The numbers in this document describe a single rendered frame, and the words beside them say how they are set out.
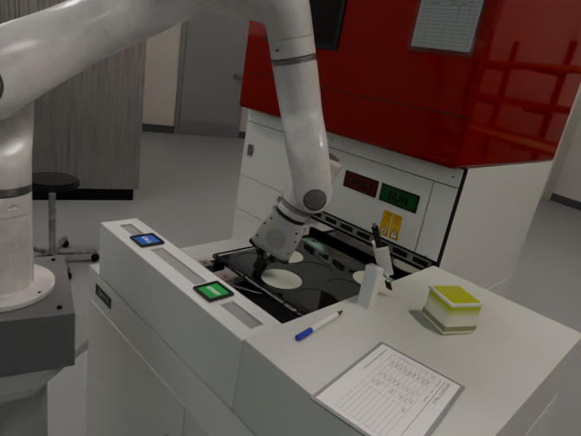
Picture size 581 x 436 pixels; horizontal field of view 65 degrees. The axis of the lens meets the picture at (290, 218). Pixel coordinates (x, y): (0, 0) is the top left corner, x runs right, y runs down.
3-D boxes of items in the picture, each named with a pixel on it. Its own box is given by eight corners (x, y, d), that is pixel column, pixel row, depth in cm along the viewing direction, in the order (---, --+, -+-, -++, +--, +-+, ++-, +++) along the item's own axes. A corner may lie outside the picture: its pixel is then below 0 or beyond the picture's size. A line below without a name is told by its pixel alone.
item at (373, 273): (371, 294, 94) (386, 235, 90) (386, 303, 92) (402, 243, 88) (354, 301, 90) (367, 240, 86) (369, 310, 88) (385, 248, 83)
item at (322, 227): (303, 241, 149) (309, 214, 146) (420, 304, 120) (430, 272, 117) (300, 242, 147) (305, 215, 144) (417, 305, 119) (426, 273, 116)
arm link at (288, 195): (315, 220, 99) (312, 204, 108) (347, 169, 95) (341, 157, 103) (282, 203, 97) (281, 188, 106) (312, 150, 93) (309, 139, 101)
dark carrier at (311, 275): (310, 238, 140) (310, 236, 140) (405, 286, 118) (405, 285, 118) (220, 257, 116) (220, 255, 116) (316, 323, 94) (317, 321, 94)
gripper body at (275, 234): (270, 203, 100) (247, 243, 104) (309, 227, 100) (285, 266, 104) (277, 195, 107) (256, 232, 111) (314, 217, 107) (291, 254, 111)
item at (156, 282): (134, 266, 119) (137, 217, 115) (272, 389, 84) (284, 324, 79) (98, 274, 113) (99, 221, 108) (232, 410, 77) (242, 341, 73)
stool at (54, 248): (95, 244, 312) (98, 168, 295) (103, 278, 270) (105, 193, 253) (13, 246, 290) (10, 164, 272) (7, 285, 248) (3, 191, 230)
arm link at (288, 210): (276, 196, 99) (270, 208, 100) (310, 218, 99) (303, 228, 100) (284, 188, 107) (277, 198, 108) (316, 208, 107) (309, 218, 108)
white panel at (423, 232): (239, 212, 174) (254, 107, 162) (425, 312, 122) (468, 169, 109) (233, 213, 172) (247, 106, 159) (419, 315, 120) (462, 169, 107)
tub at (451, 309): (450, 313, 92) (459, 284, 90) (475, 335, 86) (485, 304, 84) (419, 314, 90) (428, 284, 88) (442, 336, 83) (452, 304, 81)
